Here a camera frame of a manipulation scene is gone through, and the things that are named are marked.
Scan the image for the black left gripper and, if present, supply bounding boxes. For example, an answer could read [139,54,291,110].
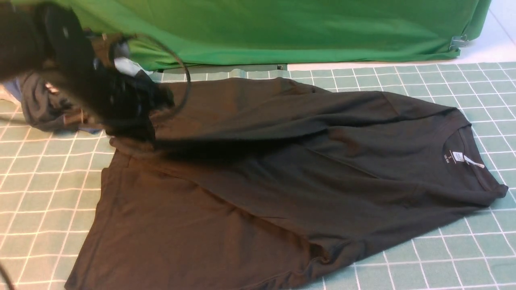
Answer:
[53,60,175,141]

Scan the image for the dark gray long-sleeved shirt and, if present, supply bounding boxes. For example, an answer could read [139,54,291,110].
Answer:
[65,78,508,290]

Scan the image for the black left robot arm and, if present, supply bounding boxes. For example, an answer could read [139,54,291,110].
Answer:
[1,1,191,141]

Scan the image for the white crumpled shirt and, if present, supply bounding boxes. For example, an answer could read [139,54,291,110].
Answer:
[44,56,146,93]

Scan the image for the green backdrop cloth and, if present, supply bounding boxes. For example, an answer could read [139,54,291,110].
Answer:
[58,0,491,65]

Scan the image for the dark gray crumpled garment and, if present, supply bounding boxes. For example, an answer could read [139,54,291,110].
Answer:
[20,72,105,133]

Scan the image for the green grid table mat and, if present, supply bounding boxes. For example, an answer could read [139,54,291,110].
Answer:
[0,62,516,290]

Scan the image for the blue crumpled garment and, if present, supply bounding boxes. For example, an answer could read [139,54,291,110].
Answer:
[0,79,101,135]

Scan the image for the metal binder clip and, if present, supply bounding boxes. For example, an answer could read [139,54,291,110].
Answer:
[449,35,470,51]

